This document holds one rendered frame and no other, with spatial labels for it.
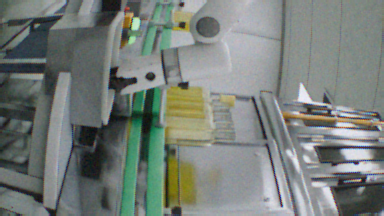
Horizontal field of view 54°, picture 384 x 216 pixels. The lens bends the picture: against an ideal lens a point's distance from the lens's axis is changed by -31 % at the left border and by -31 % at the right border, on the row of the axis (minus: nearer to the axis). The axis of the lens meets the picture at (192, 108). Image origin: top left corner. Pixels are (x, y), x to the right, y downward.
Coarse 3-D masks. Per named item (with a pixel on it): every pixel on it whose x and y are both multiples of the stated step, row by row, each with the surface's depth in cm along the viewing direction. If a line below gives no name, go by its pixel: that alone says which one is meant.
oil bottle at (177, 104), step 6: (168, 102) 141; (174, 102) 141; (180, 102) 142; (186, 102) 142; (192, 102) 143; (198, 102) 143; (180, 108) 139; (186, 108) 139; (192, 108) 139; (198, 108) 139; (204, 108) 140; (210, 108) 141
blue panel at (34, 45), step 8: (64, 8) 219; (40, 24) 184; (48, 24) 183; (32, 32) 170; (40, 32) 169; (48, 32) 169; (24, 40) 158; (32, 40) 158; (40, 40) 157; (16, 48) 147; (24, 48) 147; (32, 48) 147; (40, 48) 147; (8, 56) 138; (16, 56) 138; (24, 56) 138; (32, 56) 138; (40, 56) 138; (40, 72) 125
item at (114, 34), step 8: (120, 16) 101; (112, 24) 97; (120, 24) 109; (112, 32) 93; (120, 32) 110; (112, 40) 94; (120, 40) 111; (112, 48) 111; (112, 56) 112; (104, 64) 97; (112, 64) 112; (104, 72) 97; (104, 80) 97; (104, 88) 98; (104, 96) 98; (112, 96) 114; (104, 104) 99; (104, 112) 99; (104, 120) 100
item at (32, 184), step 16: (80, 0) 114; (48, 96) 98; (48, 112) 95; (48, 128) 93; (32, 144) 91; (32, 160) 89; (0, 176) 84; (16, 176) 85; (32, 176) 86; (32, 192) 84
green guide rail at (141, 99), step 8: (152, 88) 140; (136, 96) 133; (144, 96) 134; (152, 96) 134; (136, 104) 128; (144, 104) 129; (152, 104) 129; (136, 112) 125; (144, 112) 125; (152, 112) 125
